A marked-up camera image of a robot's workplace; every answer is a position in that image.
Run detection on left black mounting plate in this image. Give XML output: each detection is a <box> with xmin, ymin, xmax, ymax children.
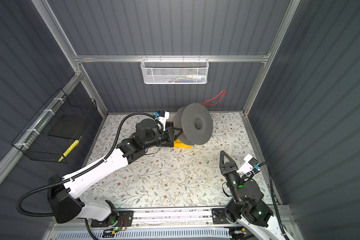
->
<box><xmin>90</xmin><ymin>211</ymin><xmax>134</xmax><ymax>228</ymax></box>

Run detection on red cable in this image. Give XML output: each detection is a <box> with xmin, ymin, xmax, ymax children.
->
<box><xmin>197</xmin><ymin>89</ymin><xmax>228</xmax><ymax>107</ymax></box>

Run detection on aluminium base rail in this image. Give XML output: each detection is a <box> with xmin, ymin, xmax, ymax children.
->
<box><xmin>43</xmin><ymin>207</ymin><xmax>258</xmax><ymax>240</ymax></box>

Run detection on yellow plastic bin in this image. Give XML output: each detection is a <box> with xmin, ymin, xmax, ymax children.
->
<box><xmin>173</xmin><ymin>139</ymin><xmax>192</xmax><ymax>149</ymax></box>

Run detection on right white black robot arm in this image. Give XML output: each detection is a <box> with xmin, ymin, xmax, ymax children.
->
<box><xmin>220</xmin><ymin>151</ymin><xmax>294</xmax><ymax>240</ymax></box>

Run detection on left black corrugated hose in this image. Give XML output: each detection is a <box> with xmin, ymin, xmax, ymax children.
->
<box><xmin>16</xmin><ymin>112</ymin><xmax>159</xmax><ymax>240</ymax></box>

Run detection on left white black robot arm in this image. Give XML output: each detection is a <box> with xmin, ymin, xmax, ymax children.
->
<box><xmin>47</xmin><ymin>119</ymin><xmax>183</xmax><ymax>225</ymax></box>

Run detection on black wire basket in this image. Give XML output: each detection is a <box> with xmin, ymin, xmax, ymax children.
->
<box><xmin>11</xmin><ymin>91</ymin><xmax>97</xmax><ymax>163</ymax></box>

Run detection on black flat pad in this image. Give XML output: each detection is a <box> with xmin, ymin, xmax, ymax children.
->
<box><xmin>48</xmin><ymin>115</ymin><xmax>82</xmax><ymax>139</ymax></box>

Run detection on black mounting plate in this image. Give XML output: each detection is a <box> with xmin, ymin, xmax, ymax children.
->
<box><xmin>90</xmin><ymin>211</ymin><xmax>134</xmax><ymax>228</ymax></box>
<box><xmin>211</xmin><ymin>208</ymin><xmax>230</xmax><ymax>225</ymax></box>

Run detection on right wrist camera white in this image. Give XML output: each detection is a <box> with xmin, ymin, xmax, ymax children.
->
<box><xmin>237</xmin><ymin>154</ymin><xmax>260</xmax><ymax>176</ymax></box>

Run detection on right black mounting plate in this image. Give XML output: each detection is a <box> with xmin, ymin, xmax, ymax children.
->
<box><xmin>211</xmin><ymin>208</ymin><xmax>230</xmax><ymax>225</ymax></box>

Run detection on yellow green striped item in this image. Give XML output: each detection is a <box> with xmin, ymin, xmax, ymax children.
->
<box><xmin>58</xmin><ymin>140</ymin><xmax>80</xmax><ymax>163</ymax></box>

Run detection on items in white basket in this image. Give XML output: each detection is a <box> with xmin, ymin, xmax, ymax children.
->
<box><xmin>157</xmin><ymin>75</ymin><xmax>208</xmax><ymax>84</ymax></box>

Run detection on grey perforated spool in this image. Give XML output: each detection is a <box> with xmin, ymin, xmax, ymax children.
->
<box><xmin>173</xmin><ymin>103</ymin><xmax>213</xmax><ymax>146</ymax></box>

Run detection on white wire mesh basket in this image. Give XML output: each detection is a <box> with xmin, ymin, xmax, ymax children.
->
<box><xmin>140</xmin><ymin>60</ymin><xmax>210</xmax><ymax>85</ymax></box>

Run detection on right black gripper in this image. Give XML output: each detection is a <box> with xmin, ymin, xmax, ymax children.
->
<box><xmin>221</xmin><ymin>150</ymin><xmax>244</xmax><ymax>204</ymax></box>

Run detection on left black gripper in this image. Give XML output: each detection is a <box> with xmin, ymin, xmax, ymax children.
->
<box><xmin>142</xmin><ymin>125</ymin><xmax>182</xmax><ymax>151</ymax></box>

